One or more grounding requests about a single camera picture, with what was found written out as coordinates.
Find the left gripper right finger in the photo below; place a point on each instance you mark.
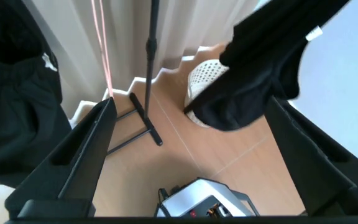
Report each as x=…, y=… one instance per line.
x=322, y=180

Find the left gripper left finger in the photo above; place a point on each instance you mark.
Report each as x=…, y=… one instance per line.
x=73, y=174

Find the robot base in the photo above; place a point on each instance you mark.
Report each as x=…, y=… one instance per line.
x=197, y=199

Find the white laundry basket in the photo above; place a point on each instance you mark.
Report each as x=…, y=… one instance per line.
x=204, y=74

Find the black garment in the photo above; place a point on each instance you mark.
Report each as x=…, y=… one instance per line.
x=253, y=77

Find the pink clothes hanger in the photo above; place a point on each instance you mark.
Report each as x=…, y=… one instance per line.
x=104, y=56

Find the black clothes rack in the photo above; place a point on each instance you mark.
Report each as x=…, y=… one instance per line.
x=151, y=46

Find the black shorts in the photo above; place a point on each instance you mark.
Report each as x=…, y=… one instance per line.
x=17, y=124

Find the beige curtain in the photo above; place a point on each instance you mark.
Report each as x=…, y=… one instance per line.
x=182, y=25

